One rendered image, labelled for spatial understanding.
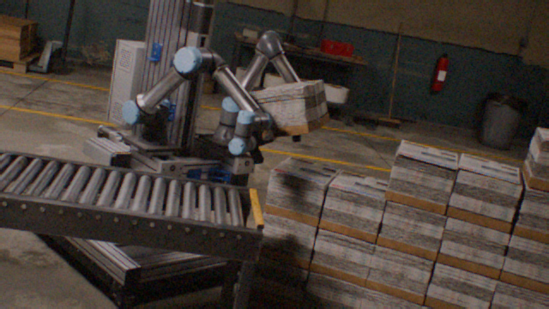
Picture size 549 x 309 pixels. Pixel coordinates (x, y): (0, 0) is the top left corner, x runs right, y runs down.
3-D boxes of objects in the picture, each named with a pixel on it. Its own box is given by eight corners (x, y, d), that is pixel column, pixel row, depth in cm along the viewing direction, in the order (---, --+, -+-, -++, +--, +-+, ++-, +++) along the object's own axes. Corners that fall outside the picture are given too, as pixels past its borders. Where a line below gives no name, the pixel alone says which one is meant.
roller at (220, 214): (223, 196, 303) (226, 186, 302) (226, 237, 258) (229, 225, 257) (212, 195, 303) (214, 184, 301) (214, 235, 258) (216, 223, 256)
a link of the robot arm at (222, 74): (204, 60, 326) (264, 136, 313) (190, 60, 317) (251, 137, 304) (218, 42, 321) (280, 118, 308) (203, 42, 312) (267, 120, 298)
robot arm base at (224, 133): (208, 136, 377) (210, 118, 375) (228, 135, 388) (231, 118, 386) (225, 143, 367) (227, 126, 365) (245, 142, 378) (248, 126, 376)
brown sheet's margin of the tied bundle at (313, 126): (264, 136, 342) (262, 127, 341) (318, 129, 332) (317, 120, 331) (252, 139, 327) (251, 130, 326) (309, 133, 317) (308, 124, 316)
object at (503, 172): (461, 154, 346) (461, 152, 345) (518, 168, 339) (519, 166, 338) (457, 168, 311) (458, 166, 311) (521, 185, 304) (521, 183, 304)
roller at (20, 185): (44, 169, 291) (45, 158, 290) (15, 207, 246) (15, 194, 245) (32, 167, 291) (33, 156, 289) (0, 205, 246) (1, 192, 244)
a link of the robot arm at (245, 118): (249, 108, 303) (244, 131, 305) (235, 110, 293) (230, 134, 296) (263, 113, 299) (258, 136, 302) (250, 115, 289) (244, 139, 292)
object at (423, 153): (401, 141, 348) (402, 139, 348) (457, 154, 342) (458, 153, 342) (395, 154, 313) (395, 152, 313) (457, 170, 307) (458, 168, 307)
